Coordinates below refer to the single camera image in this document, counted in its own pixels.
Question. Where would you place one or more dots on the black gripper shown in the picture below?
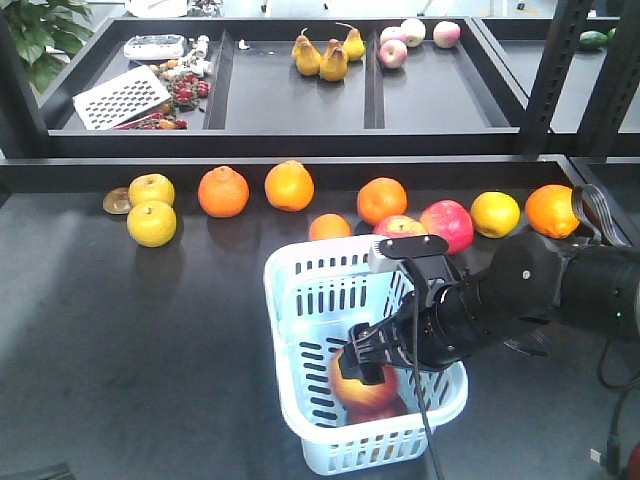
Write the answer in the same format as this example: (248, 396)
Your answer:
(431, 337)

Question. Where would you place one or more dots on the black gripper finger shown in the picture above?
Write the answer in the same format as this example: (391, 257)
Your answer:
(59, 471)

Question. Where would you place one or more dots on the red yellow apple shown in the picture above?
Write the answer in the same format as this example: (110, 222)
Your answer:
(353, 394)

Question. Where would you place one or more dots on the dark red apple lowest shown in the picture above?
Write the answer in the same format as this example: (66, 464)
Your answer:
(394, 408)

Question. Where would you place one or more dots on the light blue plastic basket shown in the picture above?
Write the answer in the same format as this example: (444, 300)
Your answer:
(315, 292)

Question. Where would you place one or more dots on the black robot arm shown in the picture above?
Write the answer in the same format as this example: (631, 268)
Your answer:
(531, 280)

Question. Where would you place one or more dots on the orange behind red apples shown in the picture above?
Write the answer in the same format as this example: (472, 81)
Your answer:
(380, 198)

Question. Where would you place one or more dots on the small mandarin front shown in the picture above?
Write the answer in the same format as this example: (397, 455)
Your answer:
(328, 226)

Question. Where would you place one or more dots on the black wooden produce display stand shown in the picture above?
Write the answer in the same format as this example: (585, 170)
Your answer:
(133, 362)

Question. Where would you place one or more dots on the red apple with stem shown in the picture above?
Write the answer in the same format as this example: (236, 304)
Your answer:
(399, 226)

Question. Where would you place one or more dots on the plain red apple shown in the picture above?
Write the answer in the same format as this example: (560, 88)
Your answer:
(451, 221)

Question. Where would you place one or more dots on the large orange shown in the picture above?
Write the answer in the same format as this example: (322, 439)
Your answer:
(549, 211)
(289, 186)

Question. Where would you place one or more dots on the yellow green apple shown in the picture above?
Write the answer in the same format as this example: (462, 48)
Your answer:
(495, 214)

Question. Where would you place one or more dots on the knobbed orange left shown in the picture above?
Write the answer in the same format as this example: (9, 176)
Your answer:
(223, 192)

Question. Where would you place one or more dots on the large orange right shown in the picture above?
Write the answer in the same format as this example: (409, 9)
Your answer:
(549, 211)

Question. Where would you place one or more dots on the front yellow asian pear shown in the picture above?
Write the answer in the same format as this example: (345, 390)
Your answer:
(152, 223)

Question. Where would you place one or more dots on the yellow asian pear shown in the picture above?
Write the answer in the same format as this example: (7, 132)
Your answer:
(150, 187)
(152, 223)

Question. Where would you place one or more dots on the rear yellow asian pear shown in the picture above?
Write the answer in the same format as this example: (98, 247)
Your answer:
(150, 187)

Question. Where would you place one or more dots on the brown pear middle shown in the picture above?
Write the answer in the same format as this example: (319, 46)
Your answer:
(334, 62)

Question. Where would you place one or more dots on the brown pear front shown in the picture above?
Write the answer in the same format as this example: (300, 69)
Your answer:
(309, 60)

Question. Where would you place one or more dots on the pink apple front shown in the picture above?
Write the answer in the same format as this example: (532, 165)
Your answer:
(393, 54)

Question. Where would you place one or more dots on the pink apple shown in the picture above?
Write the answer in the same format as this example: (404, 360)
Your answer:
(446, 34)
(393, 54)
(414, 30)
(392, 33)

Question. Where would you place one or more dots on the brown pear left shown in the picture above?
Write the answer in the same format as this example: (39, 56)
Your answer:
(299, 41)

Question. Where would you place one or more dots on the brown pear long stem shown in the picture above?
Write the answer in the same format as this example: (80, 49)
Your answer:
(353, 45)

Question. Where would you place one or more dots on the pile of red strawberries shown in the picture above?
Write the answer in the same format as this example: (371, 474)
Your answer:
(187, 91)

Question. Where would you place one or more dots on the pink apple back left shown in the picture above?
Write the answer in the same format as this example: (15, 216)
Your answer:
(392, 33)

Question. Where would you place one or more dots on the pink apple back middle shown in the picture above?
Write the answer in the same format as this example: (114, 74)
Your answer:
(414, 30)

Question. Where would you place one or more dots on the pink apple right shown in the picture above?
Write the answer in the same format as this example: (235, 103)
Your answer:
(446, 34)

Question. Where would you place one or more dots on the white plastic fittings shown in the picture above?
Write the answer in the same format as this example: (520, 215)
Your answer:
(194, 62)

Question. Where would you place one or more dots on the white perforated tray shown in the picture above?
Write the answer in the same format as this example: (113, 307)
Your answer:
(120, 99)

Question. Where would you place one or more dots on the white device box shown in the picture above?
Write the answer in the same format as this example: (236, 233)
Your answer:
(154, 47)

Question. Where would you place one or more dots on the avocado far left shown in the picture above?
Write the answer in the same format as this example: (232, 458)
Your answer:
(592, 40)

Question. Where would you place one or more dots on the potted green plant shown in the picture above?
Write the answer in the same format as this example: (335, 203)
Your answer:
(47, 34)

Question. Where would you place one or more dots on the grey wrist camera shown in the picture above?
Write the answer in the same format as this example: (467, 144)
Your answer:
(386, 254)

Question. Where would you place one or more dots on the black shelf upright post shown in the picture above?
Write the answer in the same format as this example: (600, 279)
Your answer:
(561, 44)

